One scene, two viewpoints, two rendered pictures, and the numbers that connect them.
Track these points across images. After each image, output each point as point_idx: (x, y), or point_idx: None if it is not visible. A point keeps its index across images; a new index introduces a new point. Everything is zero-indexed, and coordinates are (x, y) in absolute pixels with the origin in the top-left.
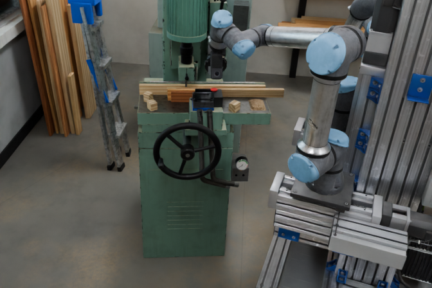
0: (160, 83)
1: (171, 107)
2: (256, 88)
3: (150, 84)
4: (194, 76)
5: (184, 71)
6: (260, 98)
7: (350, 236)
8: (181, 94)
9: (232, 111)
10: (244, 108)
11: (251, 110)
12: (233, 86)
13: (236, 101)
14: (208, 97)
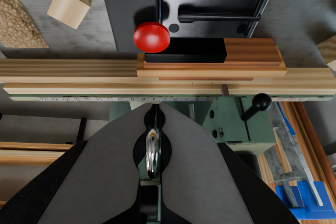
0: (283, 95)
1: (285, 13)
2: (30, 82)
3: (310, 91)
4: (213, 113)
5: (253, 128)
6: (17, 53)
7: None
8: (248, 56)
9: None
10: None
11: None
12: (95, 87)
13: (62, 16)
14: None
